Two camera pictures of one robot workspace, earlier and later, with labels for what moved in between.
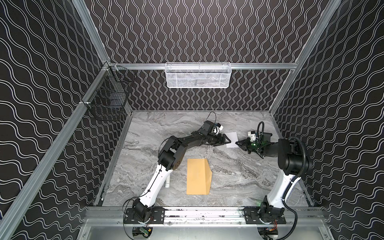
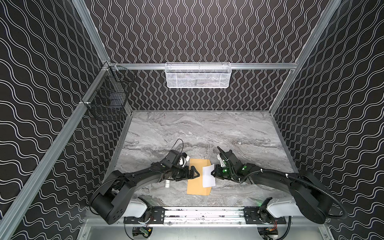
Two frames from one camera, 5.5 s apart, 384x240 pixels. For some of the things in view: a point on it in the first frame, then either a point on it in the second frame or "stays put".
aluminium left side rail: (12, 214) stays put
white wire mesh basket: (198, 74) stays put
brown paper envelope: (198, 176) stays put
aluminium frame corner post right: (316, 34) stays put
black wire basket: (109, 99) stays put
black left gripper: (218, 139) → (186, 172)
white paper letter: (233, 137) → (208, 179)
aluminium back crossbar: (243, 66) stays put
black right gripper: (251, 145) → (220, 171)
